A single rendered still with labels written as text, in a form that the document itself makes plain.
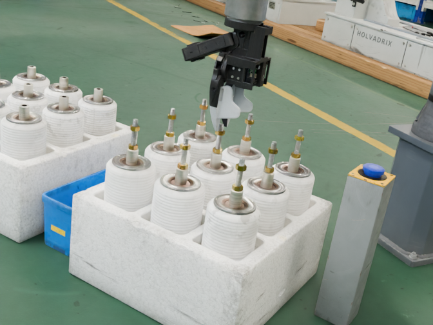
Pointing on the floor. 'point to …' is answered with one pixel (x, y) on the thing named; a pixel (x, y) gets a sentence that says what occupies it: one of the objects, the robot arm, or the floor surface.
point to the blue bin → (64, 210)
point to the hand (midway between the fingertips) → (218, 121)
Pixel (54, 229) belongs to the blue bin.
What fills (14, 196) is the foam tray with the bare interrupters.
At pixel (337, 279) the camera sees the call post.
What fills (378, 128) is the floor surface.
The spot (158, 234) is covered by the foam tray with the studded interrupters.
